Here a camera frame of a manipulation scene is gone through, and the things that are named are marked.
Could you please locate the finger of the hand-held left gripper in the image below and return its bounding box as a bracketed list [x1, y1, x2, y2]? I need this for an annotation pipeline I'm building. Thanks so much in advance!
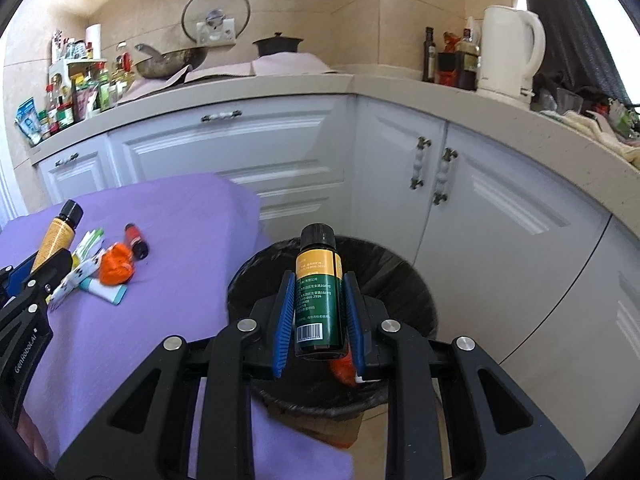
[0, 254, 37, 306]
[0, 247, 73, 333]

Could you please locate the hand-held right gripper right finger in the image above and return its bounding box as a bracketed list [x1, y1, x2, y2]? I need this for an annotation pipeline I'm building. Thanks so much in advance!
[341, 270, 587, 480]

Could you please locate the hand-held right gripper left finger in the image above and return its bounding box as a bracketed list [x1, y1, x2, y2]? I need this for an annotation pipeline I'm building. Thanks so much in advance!
[55, 269, 301, 480]

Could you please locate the yellow bottle with black cap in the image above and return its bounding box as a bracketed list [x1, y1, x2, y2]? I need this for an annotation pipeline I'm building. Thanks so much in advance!
[32, 199, 84, 273]

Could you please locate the green bottle with black cap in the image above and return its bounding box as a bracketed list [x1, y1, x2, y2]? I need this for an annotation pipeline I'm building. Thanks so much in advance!
[294, 223, 345, 361]

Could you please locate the red-orange plastic bag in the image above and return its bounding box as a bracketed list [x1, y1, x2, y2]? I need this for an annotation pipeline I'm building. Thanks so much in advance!
[327, 352, 361, 387]

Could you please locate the white green ointment tube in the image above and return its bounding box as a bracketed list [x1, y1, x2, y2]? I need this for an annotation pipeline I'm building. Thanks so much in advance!
[72, 227, 107, 267]

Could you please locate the white tube with teal cap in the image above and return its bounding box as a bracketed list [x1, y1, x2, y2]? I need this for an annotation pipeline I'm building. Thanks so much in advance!
[79, 276, 129, 306]

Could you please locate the orange wrapper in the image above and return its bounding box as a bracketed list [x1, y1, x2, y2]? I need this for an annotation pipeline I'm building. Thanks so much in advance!
[96, 242, 137, 285]

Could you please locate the trash bin with black bag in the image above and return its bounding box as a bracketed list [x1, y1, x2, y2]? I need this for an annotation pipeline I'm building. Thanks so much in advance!
[226, 235, 440, 453]

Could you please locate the small red black bottle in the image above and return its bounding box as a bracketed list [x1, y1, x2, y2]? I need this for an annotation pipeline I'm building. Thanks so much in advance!
[123, 222, 151, 261]

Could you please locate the person's left hand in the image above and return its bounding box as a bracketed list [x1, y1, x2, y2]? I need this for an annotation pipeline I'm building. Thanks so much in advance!
[17, 410, 51, 466]

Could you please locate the small white cabinet door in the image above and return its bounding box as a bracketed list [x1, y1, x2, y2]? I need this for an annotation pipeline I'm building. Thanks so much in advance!
[37, 135, 118, 206]

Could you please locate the purple tablecloth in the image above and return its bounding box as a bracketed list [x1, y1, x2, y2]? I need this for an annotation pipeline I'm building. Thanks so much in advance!
[0, 172, 356, 480]

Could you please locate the blue snack packet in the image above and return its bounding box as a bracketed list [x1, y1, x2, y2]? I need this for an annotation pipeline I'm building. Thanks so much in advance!
[14, 97, 43, 147]

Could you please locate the spice rack with condiments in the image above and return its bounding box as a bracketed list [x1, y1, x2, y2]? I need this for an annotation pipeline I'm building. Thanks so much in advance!
[37, 27, 138, 133]

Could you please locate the wide white cabinet front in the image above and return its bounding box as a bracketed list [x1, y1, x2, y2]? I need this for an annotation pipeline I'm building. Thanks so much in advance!
[107, 97, 348, 233]

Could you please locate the white spice rack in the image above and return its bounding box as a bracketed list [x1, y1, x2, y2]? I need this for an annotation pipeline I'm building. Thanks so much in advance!
[47, 57, 108, 86]

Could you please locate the paper towel roll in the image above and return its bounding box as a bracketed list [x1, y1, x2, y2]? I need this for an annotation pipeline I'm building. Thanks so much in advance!
[84, 23, 103, 61]

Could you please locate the steel wok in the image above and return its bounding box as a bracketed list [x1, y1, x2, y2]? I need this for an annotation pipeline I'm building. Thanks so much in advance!
[134, 42, 210, 80]

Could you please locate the white cloth on stove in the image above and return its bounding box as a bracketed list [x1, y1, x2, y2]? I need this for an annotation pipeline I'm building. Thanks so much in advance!
[117, 62, 258, 106]

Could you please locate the pale cloth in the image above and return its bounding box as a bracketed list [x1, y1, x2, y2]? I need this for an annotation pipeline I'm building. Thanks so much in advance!
[250, 51, 346, 77]

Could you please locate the red and black container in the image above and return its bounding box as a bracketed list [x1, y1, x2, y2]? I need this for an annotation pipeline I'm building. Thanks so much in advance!
[436, 31, 463, 87]

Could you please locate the white lid holder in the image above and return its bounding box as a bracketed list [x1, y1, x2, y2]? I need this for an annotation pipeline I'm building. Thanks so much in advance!
[195, 16, 237, 47]

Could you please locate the black pot with lid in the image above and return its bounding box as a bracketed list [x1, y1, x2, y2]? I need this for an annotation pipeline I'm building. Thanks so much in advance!
[252, 32, 305, 58]

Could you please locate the dark olive oil bottle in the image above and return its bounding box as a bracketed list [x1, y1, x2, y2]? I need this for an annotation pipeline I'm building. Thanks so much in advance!
[422, 26, 438, 83]

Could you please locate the dark soy sauce bottle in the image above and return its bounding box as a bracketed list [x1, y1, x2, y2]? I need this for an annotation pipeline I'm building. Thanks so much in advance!
[456, 29, 481, 92]

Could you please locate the glass pot lid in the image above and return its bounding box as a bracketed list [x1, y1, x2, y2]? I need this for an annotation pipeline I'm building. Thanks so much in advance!
[181, 0, 251, 46]

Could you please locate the white electric kettle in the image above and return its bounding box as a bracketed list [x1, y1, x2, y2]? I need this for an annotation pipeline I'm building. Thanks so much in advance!
[475, 5, 547, 111]

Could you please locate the drinking glass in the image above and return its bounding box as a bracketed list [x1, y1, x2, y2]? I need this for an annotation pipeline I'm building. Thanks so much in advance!
[555, 87, 583, 116]

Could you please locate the cream rag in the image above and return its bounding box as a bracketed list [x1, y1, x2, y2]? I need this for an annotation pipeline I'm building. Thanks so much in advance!
[540, 107, 640, 168]

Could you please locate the green packet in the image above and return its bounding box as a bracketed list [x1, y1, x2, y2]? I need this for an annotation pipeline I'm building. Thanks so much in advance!
[607, 100, 636, 136]

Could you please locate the dark curtain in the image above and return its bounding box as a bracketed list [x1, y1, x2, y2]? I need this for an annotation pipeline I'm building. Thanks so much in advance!
[520, 0, 633, 106]

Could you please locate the white door frame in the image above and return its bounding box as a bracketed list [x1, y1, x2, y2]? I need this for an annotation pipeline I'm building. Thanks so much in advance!
[0, 150, 26, 228]

